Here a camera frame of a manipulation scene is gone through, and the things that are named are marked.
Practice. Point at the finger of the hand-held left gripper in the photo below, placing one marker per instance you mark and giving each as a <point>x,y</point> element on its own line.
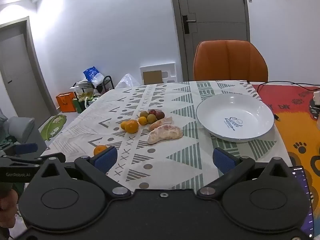
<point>45,160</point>
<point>25,148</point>

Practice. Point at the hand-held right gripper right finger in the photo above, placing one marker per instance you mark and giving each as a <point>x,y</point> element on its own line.
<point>224,161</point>

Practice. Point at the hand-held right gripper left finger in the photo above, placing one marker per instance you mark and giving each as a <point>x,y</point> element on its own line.
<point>104,158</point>

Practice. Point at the mandarin orange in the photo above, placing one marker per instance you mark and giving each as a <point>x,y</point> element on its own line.
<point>99,150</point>
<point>131,126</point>
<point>123,125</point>

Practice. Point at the white round plate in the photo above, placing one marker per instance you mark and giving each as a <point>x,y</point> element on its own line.
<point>232,120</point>

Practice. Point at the yellow lemon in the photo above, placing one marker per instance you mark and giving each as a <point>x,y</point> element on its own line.
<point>143,120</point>

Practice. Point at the large peeled pomelo segment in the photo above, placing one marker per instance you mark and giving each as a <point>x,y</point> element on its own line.
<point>165,135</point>

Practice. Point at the small peeled pomelo segment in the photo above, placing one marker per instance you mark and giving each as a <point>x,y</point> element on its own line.
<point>160,123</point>

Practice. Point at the person's left hand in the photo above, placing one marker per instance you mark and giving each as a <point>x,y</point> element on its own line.
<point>8,206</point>

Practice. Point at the grey cushioned stool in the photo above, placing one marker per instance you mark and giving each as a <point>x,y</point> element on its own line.
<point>21,128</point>

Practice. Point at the green floor mat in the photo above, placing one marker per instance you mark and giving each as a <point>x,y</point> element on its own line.
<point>51,127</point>

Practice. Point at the green shopping bag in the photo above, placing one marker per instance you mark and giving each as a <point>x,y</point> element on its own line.
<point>81,105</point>

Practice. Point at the yellow-green jujube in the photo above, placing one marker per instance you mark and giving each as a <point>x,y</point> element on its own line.
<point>151,118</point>
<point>143,113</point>

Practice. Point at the orange paper bag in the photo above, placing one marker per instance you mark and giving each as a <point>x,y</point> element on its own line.
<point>65,102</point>

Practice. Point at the red jujube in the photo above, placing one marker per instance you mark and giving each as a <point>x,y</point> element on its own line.
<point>160,115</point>
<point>152,112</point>

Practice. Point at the black metal rack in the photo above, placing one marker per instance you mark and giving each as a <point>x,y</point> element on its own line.
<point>106,83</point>

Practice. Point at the plain grey door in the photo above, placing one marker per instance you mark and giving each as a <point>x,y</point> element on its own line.
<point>17,70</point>

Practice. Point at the white green patterned tablecloth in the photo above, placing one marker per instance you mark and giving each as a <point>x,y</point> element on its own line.
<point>175,100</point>

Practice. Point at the red orange printed mat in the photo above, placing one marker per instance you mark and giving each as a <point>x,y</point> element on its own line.
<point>295,120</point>

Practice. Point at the blue white plastic bag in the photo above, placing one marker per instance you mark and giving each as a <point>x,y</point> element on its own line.
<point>93,75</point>

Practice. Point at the black smartphone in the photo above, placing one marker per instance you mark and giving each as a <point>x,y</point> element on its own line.
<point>303,200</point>

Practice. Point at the orange upholstered chair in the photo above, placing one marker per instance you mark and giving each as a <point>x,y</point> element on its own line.
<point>230,62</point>

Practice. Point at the white foam packaging with cardboard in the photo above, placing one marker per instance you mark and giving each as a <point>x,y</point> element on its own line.
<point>160,73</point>

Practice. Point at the white power adapter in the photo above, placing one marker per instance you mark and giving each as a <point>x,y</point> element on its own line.
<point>316,98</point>

